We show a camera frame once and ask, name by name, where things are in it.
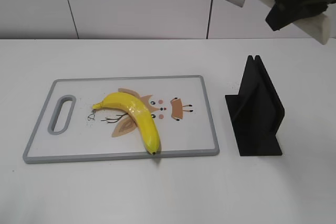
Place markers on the yellow plastic banana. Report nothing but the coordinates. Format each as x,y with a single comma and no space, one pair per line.
138,111

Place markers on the black knife stand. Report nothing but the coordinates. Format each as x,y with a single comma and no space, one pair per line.
256,112

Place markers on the white grey-rimmed cutting board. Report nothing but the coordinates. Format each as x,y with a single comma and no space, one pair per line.
69,130

